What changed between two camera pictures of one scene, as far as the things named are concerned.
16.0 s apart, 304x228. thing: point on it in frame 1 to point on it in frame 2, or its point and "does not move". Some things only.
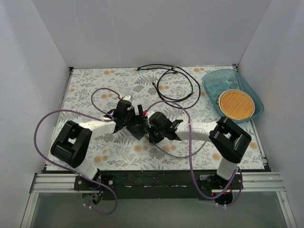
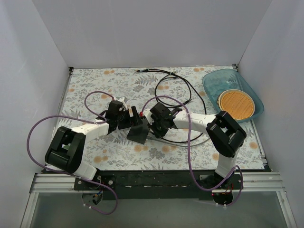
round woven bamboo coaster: x=235 y=104 does not move
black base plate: x=157 y=185 does not move
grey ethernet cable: x=178 y=156 to x=176 y=144
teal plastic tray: x=215 y=82 does not move
